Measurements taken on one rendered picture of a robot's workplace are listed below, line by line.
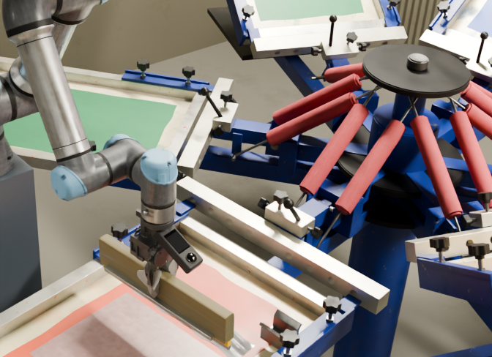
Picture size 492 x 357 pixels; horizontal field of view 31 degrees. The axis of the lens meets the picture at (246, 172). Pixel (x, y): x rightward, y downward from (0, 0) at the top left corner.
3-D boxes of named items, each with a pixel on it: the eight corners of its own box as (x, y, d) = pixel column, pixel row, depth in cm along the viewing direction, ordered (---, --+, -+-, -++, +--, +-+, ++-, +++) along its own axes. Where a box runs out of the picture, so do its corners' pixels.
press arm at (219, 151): (15, 139, 296) (13, 123, 293) (22, 129, 301) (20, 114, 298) (391, 200, 281) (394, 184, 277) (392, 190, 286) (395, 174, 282)
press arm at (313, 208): (288, 248, 237) (290, 233, 234) (271, 238, 240) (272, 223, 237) (327, 221, 248) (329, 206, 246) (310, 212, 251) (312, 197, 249)
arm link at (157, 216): (183, 200, 193) (156, 215, 187) (182, 216, 195) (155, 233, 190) (159, 185, 197) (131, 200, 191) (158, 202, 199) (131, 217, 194)
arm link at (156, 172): (160, 140, 191) (186, 158, 186) (159, 183, 197) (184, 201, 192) (130, 152, 187) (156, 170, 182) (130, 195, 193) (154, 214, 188)
